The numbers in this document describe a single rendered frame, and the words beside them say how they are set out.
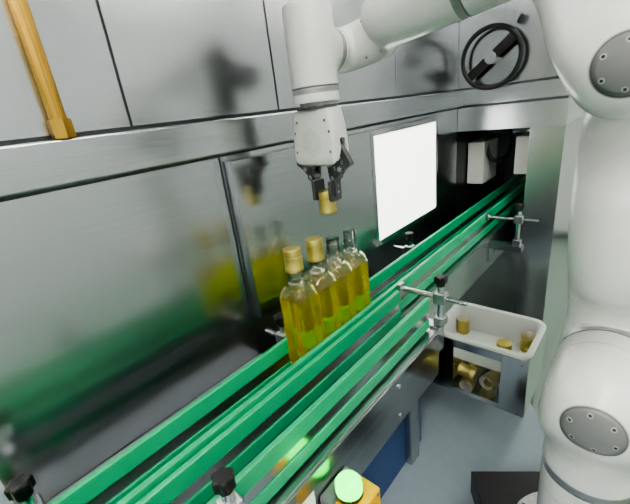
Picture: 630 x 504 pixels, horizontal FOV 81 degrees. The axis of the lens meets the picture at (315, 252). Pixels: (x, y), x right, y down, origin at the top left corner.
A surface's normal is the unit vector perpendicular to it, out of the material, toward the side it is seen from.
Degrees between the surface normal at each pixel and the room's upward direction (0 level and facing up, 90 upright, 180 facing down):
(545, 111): 90
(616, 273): 98
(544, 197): 90
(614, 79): 104
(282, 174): 90
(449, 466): 0
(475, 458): 0
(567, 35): 68
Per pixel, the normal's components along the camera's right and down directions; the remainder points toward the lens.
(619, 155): -0.62, -0.52
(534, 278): -0.65, 0.34
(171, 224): 0.75, 0.15
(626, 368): 0.12, -0.81
